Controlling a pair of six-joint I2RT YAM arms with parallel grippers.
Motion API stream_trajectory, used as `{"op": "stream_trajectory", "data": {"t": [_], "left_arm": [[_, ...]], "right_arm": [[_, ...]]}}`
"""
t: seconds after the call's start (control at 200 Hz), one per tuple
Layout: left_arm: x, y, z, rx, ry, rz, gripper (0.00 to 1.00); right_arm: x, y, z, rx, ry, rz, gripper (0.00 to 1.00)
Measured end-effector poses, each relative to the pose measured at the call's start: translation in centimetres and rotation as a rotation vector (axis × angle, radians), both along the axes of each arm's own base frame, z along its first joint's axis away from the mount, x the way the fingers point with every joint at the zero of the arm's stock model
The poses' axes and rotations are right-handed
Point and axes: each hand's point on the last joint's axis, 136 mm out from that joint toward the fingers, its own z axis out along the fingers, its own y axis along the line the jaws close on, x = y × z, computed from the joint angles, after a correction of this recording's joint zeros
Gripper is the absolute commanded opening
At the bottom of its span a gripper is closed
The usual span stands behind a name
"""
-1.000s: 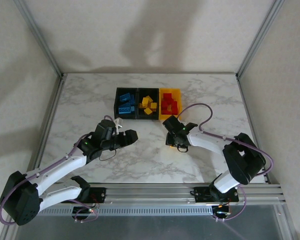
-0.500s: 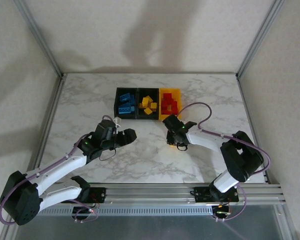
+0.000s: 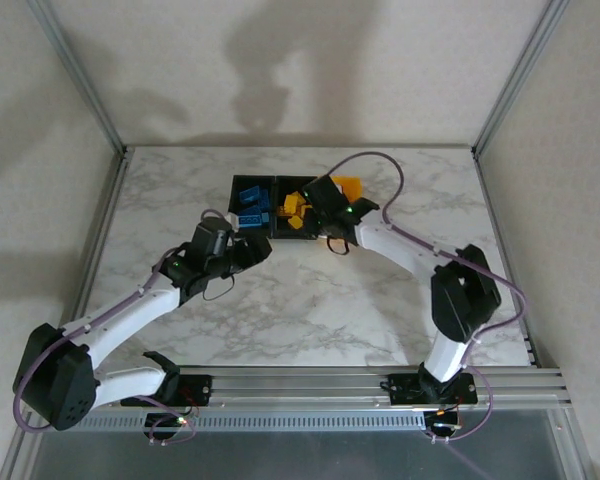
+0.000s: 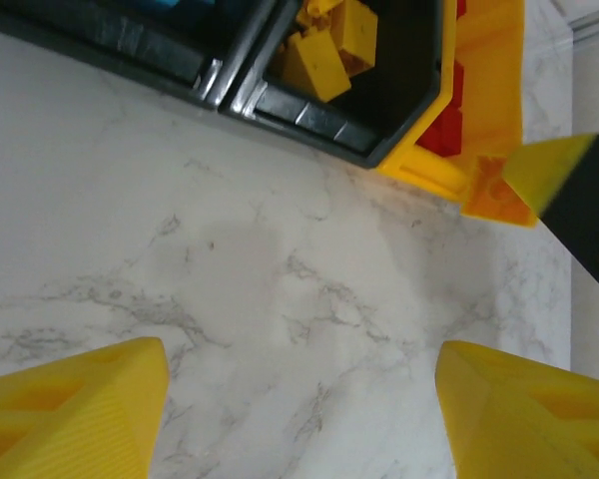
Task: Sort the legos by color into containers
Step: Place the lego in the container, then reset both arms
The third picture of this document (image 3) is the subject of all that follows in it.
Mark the yellow plastic bin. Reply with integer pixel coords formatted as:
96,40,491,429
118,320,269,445
318,173,365,241

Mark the black plastic bin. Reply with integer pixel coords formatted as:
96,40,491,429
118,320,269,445
274,174,326,242
227,174,280,240

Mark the small black electronics board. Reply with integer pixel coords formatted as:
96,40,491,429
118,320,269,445
143,410,182,432
423,407,465,435

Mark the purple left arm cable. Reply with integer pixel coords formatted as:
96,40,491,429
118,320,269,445
10,208,241,447

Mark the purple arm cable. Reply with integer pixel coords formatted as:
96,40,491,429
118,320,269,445
327,151,529,444
10,208,241,447

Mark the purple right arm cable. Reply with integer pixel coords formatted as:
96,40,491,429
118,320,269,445
327,151,529,444

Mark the aluminium table side rail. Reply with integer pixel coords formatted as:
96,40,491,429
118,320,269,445
69,149,135,324
472,149,539,369

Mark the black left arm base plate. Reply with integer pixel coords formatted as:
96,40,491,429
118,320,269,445
177,373,214,407

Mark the wide aluminium mounting rail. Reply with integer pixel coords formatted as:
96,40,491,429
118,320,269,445
37,364,569,414

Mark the slotted grey cable duct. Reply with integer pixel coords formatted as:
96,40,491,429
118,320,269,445
62,410,429,432

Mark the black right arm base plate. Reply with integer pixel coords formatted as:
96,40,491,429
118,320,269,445
385,372,480,405

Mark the aluminium frame post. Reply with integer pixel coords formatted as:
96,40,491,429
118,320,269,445
471,0,577,157
27,0,131,157

